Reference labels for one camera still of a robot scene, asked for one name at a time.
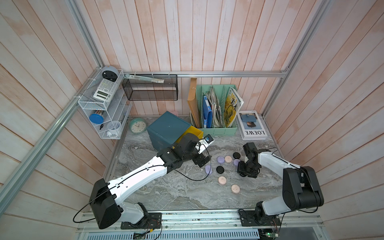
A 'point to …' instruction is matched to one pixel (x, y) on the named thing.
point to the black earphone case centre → (220, 169)
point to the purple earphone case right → (236, 162)
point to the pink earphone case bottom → (235, 188)
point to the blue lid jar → (96, 118)
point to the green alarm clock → (138, 126)
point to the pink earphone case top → (228, 159)
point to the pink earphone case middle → (222, 180)
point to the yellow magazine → (232, 106)
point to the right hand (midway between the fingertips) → (242, 171)
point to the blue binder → (207, 113)
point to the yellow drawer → (193, 130)
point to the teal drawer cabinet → (166, 130)
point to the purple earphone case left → (208, 169)
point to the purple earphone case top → (220, 159)
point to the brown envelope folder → (192, 101)
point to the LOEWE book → (250, 126)
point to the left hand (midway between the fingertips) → (203, 150)
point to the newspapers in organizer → (218, 121)
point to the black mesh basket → (140, 90)
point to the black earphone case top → (236, 155)
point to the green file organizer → (221, 91)
